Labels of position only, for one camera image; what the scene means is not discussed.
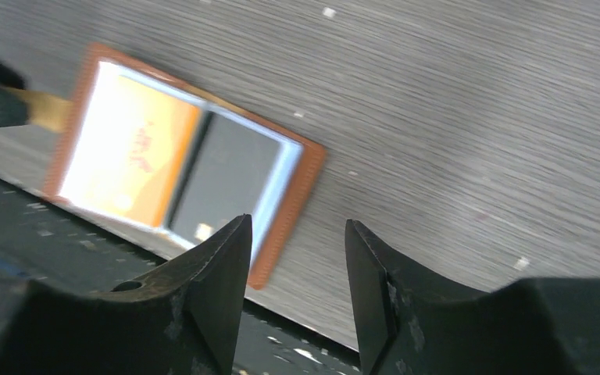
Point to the brown card holder wallet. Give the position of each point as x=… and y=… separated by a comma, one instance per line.
x=290, y=182

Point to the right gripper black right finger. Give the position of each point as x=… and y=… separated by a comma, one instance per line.
x=412, y=320

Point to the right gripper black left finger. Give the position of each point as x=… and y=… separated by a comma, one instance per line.
x=182, y=317

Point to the orange VIP credit card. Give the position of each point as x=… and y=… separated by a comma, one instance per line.
x=132, y=143

